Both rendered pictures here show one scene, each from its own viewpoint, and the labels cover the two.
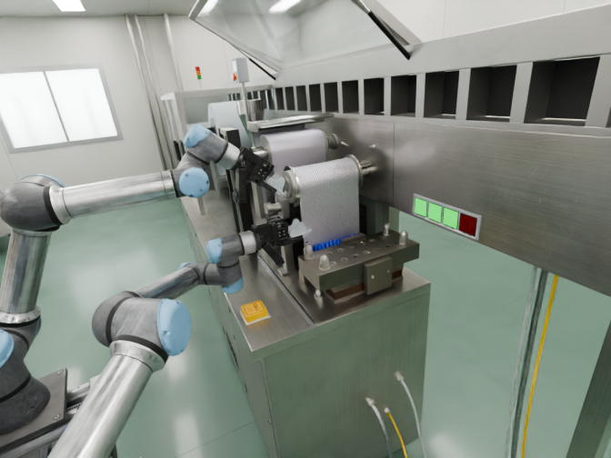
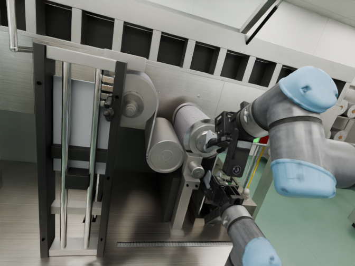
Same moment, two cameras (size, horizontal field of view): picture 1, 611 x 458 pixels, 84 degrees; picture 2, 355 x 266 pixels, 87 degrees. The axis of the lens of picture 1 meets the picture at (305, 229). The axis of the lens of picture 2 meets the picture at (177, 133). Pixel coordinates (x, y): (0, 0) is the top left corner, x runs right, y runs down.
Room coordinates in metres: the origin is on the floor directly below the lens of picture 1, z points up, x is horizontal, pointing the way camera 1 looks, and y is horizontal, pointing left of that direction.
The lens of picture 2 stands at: (1.17, 0.63, 1.45)
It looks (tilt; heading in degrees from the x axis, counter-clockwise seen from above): 19 degrees down; 278
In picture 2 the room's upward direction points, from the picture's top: 13 degrees clockwise
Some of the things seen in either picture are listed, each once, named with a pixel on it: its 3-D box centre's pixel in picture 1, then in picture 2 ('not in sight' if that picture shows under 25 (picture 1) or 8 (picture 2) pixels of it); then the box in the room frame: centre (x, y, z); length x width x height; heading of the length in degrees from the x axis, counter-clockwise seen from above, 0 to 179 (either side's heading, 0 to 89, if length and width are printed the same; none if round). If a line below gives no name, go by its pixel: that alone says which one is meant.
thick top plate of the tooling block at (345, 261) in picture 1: (359, 256); (216, 179); (1.05, -0.18, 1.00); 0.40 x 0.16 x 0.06; 113
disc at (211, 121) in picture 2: (291, 186); (205, 140); (1.16, 0.04, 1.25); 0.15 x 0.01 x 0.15; 23
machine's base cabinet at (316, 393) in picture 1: (256, 271); not in sight; (2.04, 0.36, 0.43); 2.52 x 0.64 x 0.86; 23
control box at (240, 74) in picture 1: (238, 71); not in sight; (1.67, 0.23, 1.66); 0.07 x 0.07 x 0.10; 23
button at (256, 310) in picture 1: (254, 311); not in sight; (0.92, 0.19, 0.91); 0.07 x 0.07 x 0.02; 23
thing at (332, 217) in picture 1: (331, 220); (201, 160); (1.15, -0.10, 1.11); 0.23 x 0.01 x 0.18; 113
